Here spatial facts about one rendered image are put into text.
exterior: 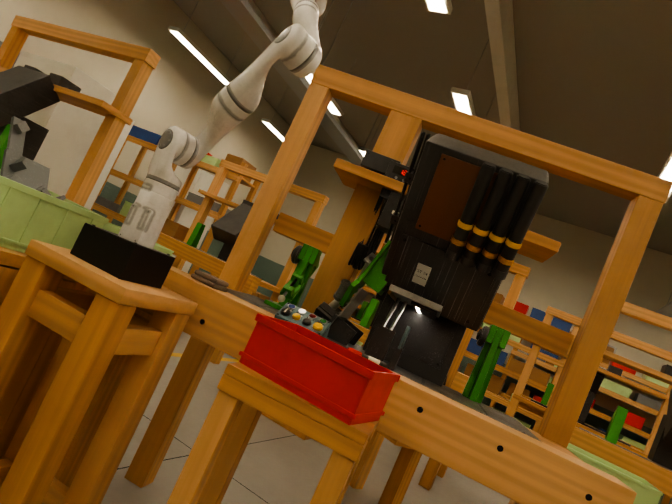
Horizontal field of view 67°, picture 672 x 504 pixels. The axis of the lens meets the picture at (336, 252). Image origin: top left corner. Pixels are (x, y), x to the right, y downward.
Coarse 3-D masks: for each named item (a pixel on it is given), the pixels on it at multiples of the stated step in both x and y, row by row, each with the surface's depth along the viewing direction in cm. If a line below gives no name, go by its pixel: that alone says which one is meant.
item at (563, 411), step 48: (288, 144) 220; (384, 144) 212; (240, 240) 216; (336, 240) 208; (624, 240) 188; (240, 288) 218; (336, 288) 205; (624, 288) 185; (576, 336) 192; (576, 384) 183
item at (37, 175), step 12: (12, 120) 157; (12, 132) 156; (24, 132) 160; (12, 144) 156; (12, 156) 155; (36, 168) 162; (48, 168) 166; (24, 180) 158; (36, 180) 162; (48, 180) 166
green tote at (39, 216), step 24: (0, 192) 127; (24, 192) 131; (0, 216) 129; (24, 216) 134; (48, 216) 139; (72, 216) 145; (96, 216) 151; (0, 240) 130; (24, 240) 136; (48, 240) 142; (72, 240) 148
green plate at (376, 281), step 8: (384, 248) 166; (376, 256) 166; (384, 256) 167; (376, 264) 167; (368, 272) 167; (376, 272) 166; (360, 280) 166; (368, 280) 166; (376, 280) 166; (384, 280) 165; (376, 288) 165
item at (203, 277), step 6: (198, 270) 157; (192, 276) 157; (198, 276) 156; (204, 276) 156; (210, 276) 155; (204, 282) 154; (210, 282) 154; (216, 282) 154; (222, 282) 157; (216, 288) 154; (222, 288) 157
